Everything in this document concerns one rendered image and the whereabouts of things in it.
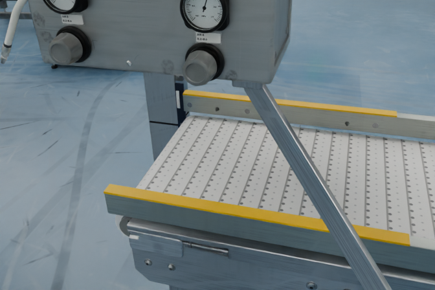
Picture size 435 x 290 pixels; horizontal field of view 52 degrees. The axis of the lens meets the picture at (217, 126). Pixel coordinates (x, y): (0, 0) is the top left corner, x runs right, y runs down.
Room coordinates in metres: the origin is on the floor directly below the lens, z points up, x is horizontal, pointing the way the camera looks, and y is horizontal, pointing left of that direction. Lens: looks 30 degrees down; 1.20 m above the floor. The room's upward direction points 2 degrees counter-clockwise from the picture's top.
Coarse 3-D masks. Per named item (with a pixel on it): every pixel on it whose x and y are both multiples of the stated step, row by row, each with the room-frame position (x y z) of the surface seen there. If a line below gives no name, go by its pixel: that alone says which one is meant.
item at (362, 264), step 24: (264, 96) 0.37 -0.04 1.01; (264, 120) 0.37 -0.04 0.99; (288, 144) 0.35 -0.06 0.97; (312, 168) 0.32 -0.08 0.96; (312, 192) 0.32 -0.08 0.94; (336, 216) 0.30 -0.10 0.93; (336, 240) 0.29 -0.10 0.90; (360, 240) 0.28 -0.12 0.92; (360, 264) 0.27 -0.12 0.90; (384, 288) 0.25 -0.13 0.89
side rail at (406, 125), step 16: (192, 96) 0.68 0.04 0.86; (208, 112) 0.67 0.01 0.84; (224, 112) 0.66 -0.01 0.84; (240, 112) 0.65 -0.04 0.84; (256, 112) 0.64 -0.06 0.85; (288, 112) 0.63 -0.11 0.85; (304, 112) 0.62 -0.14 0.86; (320, 112) 0.61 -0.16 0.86; (336, 112) 0.61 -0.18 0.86; (336, 128) 0.61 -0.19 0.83; (352, 128) 0.60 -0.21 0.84; (368, 128) 0.59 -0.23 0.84; (384, 128) 0.59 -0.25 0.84; (400, 128) 0.58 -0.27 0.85; (416, 128) 0.57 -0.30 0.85; (432, 128) 0.57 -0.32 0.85
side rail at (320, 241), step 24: (144, 216) 0.41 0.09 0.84; (168, 216) 0.40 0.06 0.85; (192, 216) 0.39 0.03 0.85; (216, 216) 0.38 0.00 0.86; (264, 240) 0.37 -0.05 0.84; (288, 240) 0.36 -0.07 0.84; (312, 240) 0.35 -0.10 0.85; (432, 240) 0.33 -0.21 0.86; (408, 264) 0.32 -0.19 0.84; (432, 264) 0.32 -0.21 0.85
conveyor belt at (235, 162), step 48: (192, 144) 0.58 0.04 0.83; (240, 144) 0.58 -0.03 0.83; (336, 144) 0.57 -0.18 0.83; (384, 144) 0.56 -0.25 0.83; (432, 144) 0.56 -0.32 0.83; (192, 192) 0.47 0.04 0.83; (240, 192) 0.46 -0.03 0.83; (288, 192) 0.46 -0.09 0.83; (336, 192) 0.45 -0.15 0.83; (384, 192) 0.45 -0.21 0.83; (432, 192) 0.45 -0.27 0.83
